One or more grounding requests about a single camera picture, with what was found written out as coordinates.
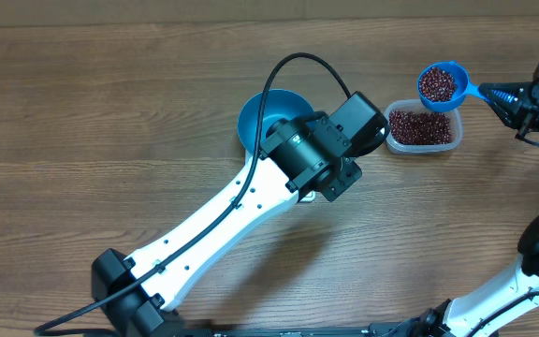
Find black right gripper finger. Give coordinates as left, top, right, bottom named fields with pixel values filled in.
left=488, top=100, right=518, bottom=129
left=478, top=82, right=520, bottom=96

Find blue plastic measuring scoop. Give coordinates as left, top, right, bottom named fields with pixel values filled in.
left=416, top=61, right=488, bottom=113

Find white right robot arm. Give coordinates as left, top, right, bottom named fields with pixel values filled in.
left=369, top=79, right=539, bottom=337

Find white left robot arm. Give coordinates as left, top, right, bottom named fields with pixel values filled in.
left=92, top=89, right=388, bottom=336

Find white digital kitchen scale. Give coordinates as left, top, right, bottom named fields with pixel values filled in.
left=243, top=144, right=317, bottom=204

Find teal blue bowl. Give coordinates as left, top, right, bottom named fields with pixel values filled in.
left=237, top=89, right=314, bottom=155

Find red adzuki beans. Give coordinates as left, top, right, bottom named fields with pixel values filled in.
left=389, top=110, right=453, bottom=145

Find clear plastic food container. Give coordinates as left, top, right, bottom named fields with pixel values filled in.
left=385, top=99, right=463, bottom=154

